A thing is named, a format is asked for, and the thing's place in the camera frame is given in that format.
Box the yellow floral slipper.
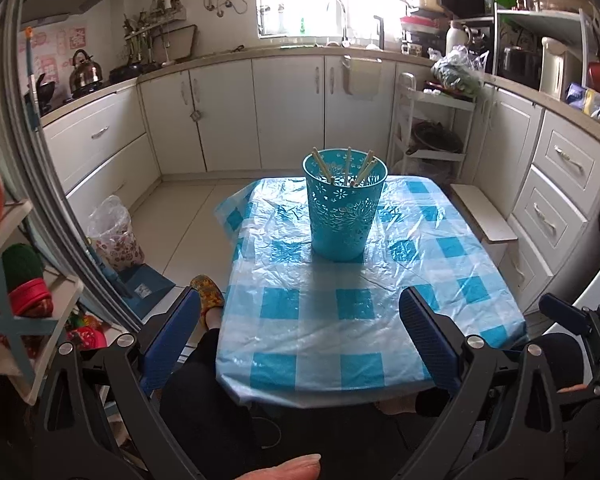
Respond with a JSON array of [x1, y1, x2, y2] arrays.
[[190, 274, 225, 330]]

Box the blue dustpan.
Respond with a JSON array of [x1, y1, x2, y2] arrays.
[[118, 263, 175, 320]]

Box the left hand holding gripper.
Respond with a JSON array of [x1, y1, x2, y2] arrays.
[[237, 454, 321, 480]]

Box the red bag on shelf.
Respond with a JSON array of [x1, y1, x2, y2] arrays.
[[8, 278, 54, 318]]

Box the white base cabinets under window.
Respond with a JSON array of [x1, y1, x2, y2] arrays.
[[138, 54, 437, 176]]

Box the white drawer cabinet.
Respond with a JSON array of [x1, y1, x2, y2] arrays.
[[462, 82, 600, 314], [44, 84, 160, 222]]

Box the white drawer cabinet left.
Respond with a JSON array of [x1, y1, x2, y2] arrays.
[[44, 84, 160, 222]]

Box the black wok on stove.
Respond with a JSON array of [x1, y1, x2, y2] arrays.
[[35, 73, 56, 115]]

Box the steel kettle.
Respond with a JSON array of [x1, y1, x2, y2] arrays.
[[69, 49, 104, 94]]

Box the bamboo chopstick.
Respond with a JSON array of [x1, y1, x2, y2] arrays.
[[350, 151, 375, 188], [352, 157, 378, 186], [312, 148, 334, 184]]

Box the white drawer cabinet right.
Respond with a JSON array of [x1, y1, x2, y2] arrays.
[[462, 82, 600, 314]]

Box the white shelf rack right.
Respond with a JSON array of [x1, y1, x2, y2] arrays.
[[387, 72, 477, 186]]

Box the clear plastic trash bag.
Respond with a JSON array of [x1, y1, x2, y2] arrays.
[[86, 195, 145, 272]]

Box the blue white checkered tablecloth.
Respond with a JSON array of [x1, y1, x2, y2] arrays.
[[215, 177, 527, 408]]

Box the white electric kettle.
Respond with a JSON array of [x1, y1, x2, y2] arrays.
[[540, 37, 582, 101]]

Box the white wooden shelf left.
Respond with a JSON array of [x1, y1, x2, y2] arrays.
[[0, 174, 83, 405]]

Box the white step stool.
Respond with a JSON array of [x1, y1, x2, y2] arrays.
[[451, 183, 518, 266]]

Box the teal perforated plastic basket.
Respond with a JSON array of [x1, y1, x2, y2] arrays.
[[302, 148, 388, 262]]

